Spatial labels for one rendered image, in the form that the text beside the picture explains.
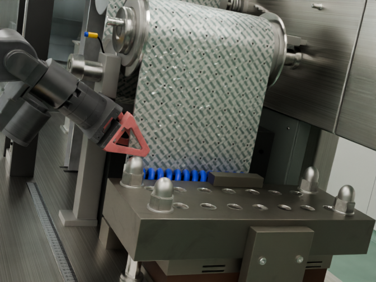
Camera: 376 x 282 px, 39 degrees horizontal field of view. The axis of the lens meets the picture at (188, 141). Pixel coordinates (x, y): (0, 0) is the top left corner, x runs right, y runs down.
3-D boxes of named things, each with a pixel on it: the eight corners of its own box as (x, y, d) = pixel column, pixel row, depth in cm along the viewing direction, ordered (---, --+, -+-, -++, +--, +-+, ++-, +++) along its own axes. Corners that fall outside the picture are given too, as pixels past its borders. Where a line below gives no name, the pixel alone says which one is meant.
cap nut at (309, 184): (293, 187, 95) (299, 163, 94) (309, 187, 97) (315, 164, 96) (305, 194, 92) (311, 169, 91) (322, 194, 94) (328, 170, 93)
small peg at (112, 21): (104, 18, 84) (107, 14, 83) (121, 21, 85) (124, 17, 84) (104, 26, 84) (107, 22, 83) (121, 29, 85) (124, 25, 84)
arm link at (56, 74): (48, 57, 74) (43, 50, 79) (17, 95, 74) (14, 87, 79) (87, 86, 78) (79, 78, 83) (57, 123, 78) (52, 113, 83)
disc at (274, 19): (234, 85, 106) (249, 10, 103) (236, 85, 107) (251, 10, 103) (274, 100, 93) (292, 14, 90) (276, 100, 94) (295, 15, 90)
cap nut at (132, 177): (116, 180, 81) (121, 151, 80) (139, 181, 83) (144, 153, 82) (123, 188, 78) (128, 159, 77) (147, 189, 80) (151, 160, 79)
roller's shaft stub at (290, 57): (255, 63, 101) (260, 40, 100) (285, 67, 104) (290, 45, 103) (267, 66, 97) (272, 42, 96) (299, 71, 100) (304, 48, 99)
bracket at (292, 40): (264, 40, 101) (267, 29, 100) (290, 44, 103) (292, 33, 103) (279, 42, 96) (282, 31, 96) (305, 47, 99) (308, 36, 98)
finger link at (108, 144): (139, 175, 83) (92, 142, 78) (125, 161, 89) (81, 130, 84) (165, 140, 83) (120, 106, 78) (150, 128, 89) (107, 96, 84)
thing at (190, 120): (123, 175, 87) (140, 64, 83) (245, 181, 97) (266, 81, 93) (123, 177, 87) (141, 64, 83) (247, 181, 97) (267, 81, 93)
